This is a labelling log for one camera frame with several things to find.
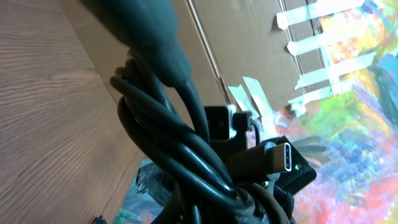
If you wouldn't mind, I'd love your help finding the black USB-C cable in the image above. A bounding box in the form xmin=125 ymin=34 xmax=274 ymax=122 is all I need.
xmin=149 ymin=141 xmax=295 ymax=224

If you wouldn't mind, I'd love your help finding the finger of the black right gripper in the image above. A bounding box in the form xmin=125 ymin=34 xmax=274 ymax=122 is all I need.
xmin=136 ymin=163 xmax=175 ymax=207

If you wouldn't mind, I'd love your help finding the cardboard back panel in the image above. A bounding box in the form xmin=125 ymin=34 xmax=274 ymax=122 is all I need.
xmin=60 ymin=0 xmax=322 ymax=117

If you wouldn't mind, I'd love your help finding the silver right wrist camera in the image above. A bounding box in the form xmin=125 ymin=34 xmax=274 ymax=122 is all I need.
xmin=205 ymin=105 xmax=252 ymax=141

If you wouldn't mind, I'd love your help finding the black USB-A cable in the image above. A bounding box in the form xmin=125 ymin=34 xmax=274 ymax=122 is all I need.
xmin=79 ymin=0 xmax=268 ymax=224

